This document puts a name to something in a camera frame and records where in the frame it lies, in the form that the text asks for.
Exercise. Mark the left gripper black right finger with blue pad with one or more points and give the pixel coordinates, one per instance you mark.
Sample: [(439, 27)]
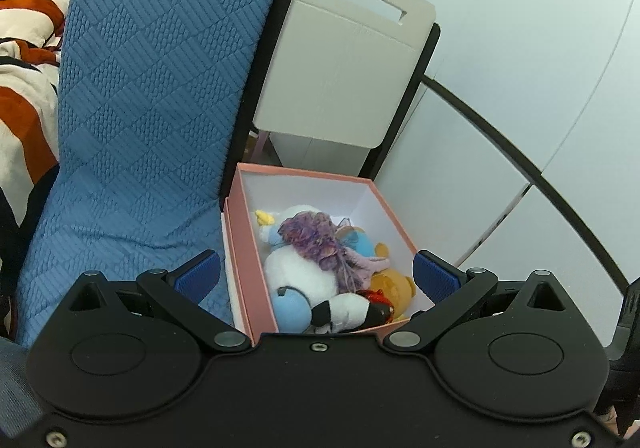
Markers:
[(456, 295)]

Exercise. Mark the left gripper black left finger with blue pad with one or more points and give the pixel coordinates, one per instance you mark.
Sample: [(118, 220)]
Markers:
[(178, 294)]

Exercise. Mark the brown bear plush blue apron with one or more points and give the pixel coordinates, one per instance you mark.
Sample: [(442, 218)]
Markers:
[(399, 288)]

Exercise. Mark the black white panda plush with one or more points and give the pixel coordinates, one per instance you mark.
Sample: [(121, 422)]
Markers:
[(347, 312)]

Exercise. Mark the white blue snowman plush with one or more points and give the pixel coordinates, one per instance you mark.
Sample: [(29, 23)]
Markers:
[(295, 284)]

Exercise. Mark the purple yarn flower bundle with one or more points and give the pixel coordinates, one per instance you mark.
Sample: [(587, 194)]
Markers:
[(340, 248)]

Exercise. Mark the red black beetle toy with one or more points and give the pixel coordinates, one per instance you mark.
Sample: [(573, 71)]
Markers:
[(384, 309)]

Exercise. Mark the person hand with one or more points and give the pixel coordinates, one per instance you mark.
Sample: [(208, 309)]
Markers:
[(608, 418)]

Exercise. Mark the blue quilted mat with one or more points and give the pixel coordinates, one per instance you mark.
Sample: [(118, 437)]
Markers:
[(147, 100)]

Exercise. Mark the striped red black white blanket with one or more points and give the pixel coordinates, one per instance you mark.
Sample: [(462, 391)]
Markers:
[(31, 41)]

